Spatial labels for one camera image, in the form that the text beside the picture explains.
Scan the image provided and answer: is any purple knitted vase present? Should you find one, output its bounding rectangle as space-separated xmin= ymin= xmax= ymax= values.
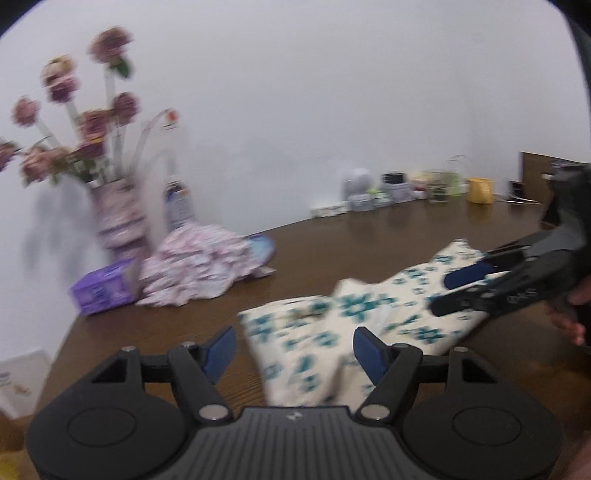
xmin=91 ymin=179 xmax=151 ymax=261

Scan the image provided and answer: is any cream green floral garment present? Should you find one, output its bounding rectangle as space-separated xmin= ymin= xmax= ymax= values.
xmin=238 ymin=239 xmax=487 ymax=410

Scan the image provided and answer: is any clear glass cup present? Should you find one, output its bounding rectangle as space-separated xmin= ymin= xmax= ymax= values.
xmin=426 ymin=169 xmax=451 ymax=204

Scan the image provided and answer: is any light blue cloth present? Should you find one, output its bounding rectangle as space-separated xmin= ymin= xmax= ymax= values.
xmin=246 ymin=234 xmax=276 ymax=266

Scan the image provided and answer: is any black charger block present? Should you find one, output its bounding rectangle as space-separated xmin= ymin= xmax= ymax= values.
xmin=382 ymin=172 xmax=407 ymax=185

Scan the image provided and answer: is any yellow mug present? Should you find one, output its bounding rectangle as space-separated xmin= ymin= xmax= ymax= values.
xmin=467 ymin=177 xmax=494 ymax=205

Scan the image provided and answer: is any purple tissue box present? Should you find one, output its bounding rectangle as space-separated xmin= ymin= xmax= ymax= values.
xmin=69 ymin=259 xmax=140 ymax=316

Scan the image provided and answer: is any white charging cable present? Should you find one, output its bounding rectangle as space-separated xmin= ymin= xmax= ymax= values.
xmin=445 ymin=154 xmax=541 ymax=206

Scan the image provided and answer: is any white robot figurine speaker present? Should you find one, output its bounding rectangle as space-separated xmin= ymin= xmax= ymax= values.
xmin=342 ymin=168 xmax=374 ymax=212

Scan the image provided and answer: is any white tin box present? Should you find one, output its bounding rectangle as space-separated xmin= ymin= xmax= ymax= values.
xmin=381 ymin=182 xmax=414 ymax=204

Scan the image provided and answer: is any white box on floor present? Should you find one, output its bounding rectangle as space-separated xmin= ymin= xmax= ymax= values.
xmin=0 ymin=349 xmax=51 ymax=419

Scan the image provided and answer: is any plastic drink bottle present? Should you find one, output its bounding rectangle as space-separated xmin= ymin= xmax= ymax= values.
xmin=164 ymin=158 xmax=195 ymax=232

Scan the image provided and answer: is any dried pink flowers bouquet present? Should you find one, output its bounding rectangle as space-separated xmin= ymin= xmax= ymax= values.
xmin=1 ymin=26 xmax=179 ymax=188

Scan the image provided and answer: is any pink floral crumpled garment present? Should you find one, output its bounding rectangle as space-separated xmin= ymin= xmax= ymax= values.
xmin=137 ymin=223 xmax=273 ymax=307

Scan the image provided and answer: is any white power strip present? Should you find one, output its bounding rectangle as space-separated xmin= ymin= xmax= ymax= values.
xmin=311 ymin=202 xmax=349 ymax=218

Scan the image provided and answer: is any green spray bottle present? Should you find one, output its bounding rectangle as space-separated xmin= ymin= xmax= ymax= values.
xmin=448 ymin=171 xmax=464 ymax=198

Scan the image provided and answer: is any brown cardboard stand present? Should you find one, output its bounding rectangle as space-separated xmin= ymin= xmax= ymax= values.
xmin=521 ymin=152 xmax=582 ymax=229

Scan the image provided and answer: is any person's right hand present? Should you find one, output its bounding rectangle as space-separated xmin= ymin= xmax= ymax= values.
xmin=547 ymin=278 xmax=591 ymax=347

